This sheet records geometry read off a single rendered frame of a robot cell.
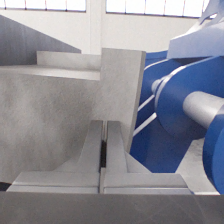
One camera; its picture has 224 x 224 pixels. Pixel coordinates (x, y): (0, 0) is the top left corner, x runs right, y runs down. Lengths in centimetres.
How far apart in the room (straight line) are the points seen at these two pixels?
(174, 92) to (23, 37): 43
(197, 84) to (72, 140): 47
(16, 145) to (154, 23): 956
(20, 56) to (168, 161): 59
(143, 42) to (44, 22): 519
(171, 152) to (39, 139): 55
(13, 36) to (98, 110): 18
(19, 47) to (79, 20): 916
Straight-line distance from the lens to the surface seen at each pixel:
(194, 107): 51
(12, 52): 27
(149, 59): 213
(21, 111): 18
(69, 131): 17
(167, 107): 55
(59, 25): 959
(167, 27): 983
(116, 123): 15
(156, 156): 66
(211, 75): 59
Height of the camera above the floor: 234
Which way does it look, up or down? 17 degrees down
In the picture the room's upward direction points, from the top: 2 degrees clockwise
